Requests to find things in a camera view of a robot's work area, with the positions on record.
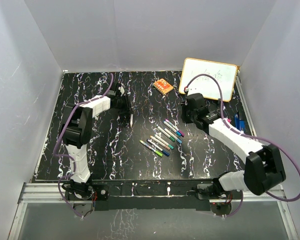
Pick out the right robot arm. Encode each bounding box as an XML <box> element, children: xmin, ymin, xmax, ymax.
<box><xmin>181</xmin><ymin>93</ymin><xmax>286</xmax><ymax>199</ymax></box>

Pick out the orange capped white marker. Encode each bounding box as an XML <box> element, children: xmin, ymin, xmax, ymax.
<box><xmin>150</xmin><ymin>135</ymin><xmax>170</xmax><ymax>150</ymax></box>

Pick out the small whiteboard yellow frame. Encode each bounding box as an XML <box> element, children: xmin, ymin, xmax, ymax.
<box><xmin>178</xmin><ymin>57</ymin><xmax>238</xmax><ymax>102</ymax></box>

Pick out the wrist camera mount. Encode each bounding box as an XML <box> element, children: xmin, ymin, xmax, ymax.
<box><xmin>114</xmin><ymin>82</ymin><xmax>126</xmax><ymax>97</ymax></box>
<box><xmin>184</xmin><ymin>87</ymin><xmax>198</xmax><ymax>95</ymax></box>

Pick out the light blue capped marker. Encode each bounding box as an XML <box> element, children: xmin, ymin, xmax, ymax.
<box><xmin>164</xmin><ymin>128</ymin><xmax>182</xmax><ymax>144</ymax></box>

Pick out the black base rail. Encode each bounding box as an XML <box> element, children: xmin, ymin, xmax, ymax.
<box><xmin>62</xmin><ymin>178</ymin><xmax>238</xmax><ymax>212</ymax></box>

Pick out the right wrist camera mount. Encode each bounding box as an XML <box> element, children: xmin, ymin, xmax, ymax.
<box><xmin>184</xmin><ymin>87</ymin><xmax>198</xmax><ymax>95</ymax></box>

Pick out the green capped white marker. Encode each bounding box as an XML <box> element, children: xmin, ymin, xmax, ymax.
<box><xmin>139</xmin><ymin>140</ymin><xmax>163</xmax><ymax>157</ymax></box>

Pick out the teal capped white marker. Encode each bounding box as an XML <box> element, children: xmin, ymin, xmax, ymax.
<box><xmin>155</xmin><ymin>134</ymin><xmax>174</xmax><ymax>150</ymax></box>

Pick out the orange card packet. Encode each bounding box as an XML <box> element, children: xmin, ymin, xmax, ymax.
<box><xmin>153</xmin><ymin>78</ymin><xmax>174</xmax><ymax>96</ymax></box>

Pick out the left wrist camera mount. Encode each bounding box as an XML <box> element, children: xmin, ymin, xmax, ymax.
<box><xmin>114</xmin><ymin>82</ymin><xmax>126</xmax><ymax>97</ymax></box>

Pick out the yellow capped white marker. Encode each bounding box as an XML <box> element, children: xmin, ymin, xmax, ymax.
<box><xmin>129</xmin><ymin>113</ymin><xmax>134</xmax><ymax>128</ymax></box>

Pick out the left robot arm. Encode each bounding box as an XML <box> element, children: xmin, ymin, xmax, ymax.
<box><xmin>62</xmin><ymin>93</ymin><xmax>133</xmax><ymax>200</ymax></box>

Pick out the aluminium frame rail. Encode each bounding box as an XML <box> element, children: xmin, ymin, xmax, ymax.
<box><xmin>8</xmin><ymin>181</ymin><xmax>299</xmax><ymax>240</ymax></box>

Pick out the purple capped white marker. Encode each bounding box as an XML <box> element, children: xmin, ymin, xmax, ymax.
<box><xmin>163</xmin><ymin>119</ymin><xmax>182</xmax><ymax>136</ymax></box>

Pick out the dark blue capped marker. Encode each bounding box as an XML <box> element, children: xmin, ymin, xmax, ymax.
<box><xmin>146</xmin><ymin>139</ymin><xmax>170</xmax><ymax>157</ymax></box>

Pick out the dark green capped marker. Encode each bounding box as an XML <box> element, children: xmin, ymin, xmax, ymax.
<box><xmin>157</xmin><ymin>126</ymin><xmax>176</xmax><ymax>142</ymax></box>

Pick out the blue capped white marker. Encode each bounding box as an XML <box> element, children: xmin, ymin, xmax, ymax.
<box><xmin>164</xmin><ymin>119</ymin><xmax>185</xmax><ymax>137</ymax></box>

